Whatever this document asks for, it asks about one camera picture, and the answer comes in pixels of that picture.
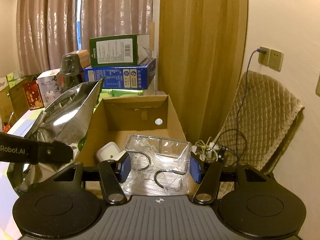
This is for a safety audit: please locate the silver foil pouch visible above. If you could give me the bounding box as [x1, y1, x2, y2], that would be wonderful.
[7, 78, 104, 196]

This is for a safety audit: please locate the clear plastic hook package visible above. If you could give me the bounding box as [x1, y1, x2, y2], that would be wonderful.
[121, 134, 191, 196]

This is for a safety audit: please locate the white power strip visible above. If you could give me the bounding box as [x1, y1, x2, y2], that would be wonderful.
[195, 137, 219, 161]

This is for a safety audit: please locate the white green medicine box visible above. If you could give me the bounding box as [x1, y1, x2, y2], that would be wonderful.
[96, 142, 120, 162]

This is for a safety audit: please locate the brown side cardboard box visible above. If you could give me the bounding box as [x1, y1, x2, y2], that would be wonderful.
[1, 75, 35, 126]

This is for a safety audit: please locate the red greeting card box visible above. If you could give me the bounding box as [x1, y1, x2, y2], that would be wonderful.
[23, 80, 44, 110]

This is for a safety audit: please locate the white humidifier box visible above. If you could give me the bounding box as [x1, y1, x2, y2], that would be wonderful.
[37, 68, 61, 107]

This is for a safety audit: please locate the green tissue pack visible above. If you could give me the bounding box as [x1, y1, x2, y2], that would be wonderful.
[99, 89, 144, 101]

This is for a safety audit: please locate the dark wrapped pot stack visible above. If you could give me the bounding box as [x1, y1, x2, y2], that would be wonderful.
[59, 53, 83, 93]

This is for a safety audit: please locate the quilted beige chair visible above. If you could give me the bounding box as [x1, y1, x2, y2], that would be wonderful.
[212, 70, 305, 198]

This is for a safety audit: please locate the blue carton box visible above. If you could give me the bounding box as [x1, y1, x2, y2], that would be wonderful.
[84, 59, 156, 90]

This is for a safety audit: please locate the green white carton box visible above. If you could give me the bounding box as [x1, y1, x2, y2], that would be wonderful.
[89, 34, 152, 68]

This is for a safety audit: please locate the pink curtain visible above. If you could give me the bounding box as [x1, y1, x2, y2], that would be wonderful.
[16, 0, 152, 75]

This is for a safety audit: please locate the tan curtain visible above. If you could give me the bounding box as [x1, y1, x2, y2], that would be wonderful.
[158, 0, 248, 142]

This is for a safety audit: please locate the wall power socket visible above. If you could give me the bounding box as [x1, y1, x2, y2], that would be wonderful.
[258, 47, 284, 72]

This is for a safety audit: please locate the black charger cable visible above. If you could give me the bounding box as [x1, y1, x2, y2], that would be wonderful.
[212, 48, 267, 167]

